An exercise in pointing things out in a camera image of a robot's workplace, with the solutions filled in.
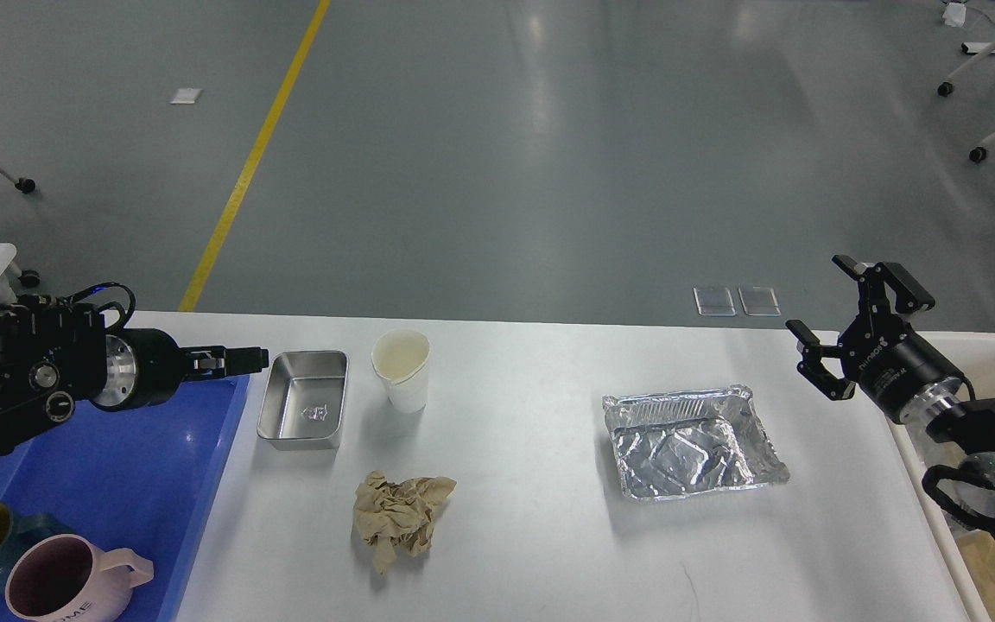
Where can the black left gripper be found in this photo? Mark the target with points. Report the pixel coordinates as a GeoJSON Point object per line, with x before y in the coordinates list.
{"type": "Point", "coordinates": [144, 367]}

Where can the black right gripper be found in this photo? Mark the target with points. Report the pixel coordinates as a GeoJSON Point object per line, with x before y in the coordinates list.
{"type": "Point", "coordinates": [879, 351]}

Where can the stainless steel rectangular container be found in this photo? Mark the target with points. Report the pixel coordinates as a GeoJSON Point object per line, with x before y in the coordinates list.
{"type": "Point", "coordinates": [304, 401]}

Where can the pink ceramic mug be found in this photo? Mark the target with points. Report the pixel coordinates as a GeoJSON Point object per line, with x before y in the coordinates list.
{"type": "Point", "coordinates": [67, 578]}

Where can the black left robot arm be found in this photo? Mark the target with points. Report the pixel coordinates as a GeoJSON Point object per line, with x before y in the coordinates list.
{"type": "Point", "coordinates": [57, 351]}

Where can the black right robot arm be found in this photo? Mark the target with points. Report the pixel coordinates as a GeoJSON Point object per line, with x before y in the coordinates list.
{"type": "Point", "coordinates": [966, 492]}

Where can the right clear floor plate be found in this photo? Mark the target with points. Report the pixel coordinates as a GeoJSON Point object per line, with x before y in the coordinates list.
{"type": "Point", "coordinates": [759, 301]}

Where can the clear floor plate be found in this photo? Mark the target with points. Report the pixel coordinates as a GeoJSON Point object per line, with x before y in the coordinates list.
{"type": "Point", "coordinates": [759, 301]}
{"type": "Point", "coordinates": [714, 301]}

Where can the blue plastic tray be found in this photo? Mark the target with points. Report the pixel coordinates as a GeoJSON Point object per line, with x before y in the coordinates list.
{"type": "Point", "coordinates": [143, 479]}

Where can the left clear floor plate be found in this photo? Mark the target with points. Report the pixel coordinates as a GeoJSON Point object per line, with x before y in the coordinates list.
{"type": "Point", "coordinates": [714, 301]}

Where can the white plastic bin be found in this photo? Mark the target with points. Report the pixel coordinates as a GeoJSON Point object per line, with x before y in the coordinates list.
{"type": "Point", "coordinates": [968, 555]}

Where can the white paper cup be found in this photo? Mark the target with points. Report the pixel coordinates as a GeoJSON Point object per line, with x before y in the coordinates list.
{"type": "Point", "coordinates": [400, 359]}

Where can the aluminium foil tray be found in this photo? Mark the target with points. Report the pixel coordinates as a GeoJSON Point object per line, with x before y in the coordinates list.
{"type": "Point", "coordinates": [677, 445]}

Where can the crumpled brown paper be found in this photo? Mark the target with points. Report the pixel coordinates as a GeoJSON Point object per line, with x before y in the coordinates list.
{"type": "Point", "coordinates": [398, 517]}

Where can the white paper on floor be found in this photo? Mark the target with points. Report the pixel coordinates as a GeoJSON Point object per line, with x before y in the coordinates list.
{"type": "Point", "coordinates": [185, 96]}

